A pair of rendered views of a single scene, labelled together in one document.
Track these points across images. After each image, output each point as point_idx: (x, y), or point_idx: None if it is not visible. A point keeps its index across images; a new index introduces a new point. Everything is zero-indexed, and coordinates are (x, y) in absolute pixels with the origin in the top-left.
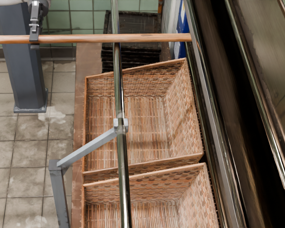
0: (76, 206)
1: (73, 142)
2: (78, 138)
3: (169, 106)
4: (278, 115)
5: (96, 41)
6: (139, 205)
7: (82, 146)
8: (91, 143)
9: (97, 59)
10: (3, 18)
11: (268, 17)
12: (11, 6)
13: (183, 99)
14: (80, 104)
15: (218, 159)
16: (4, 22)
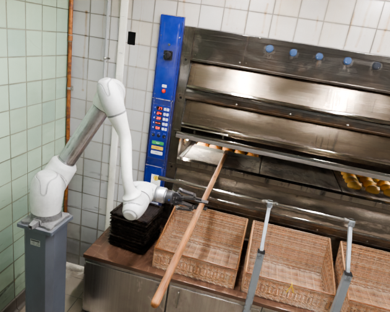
0: (241, 295)
1: (189, 283)
2: (187, 280)
3: (183, 234)
4: (319, 146)
5: (211, 189)
6: (247, 269)
7: (194, 280)
8: (266, 223)
9: (115, 251)
10: (56, 267)
11: (281, 127)
12: (61, 251)
13: (199, 217)
14: (156, 270)
15: (325, 168)
16: (55, 271)
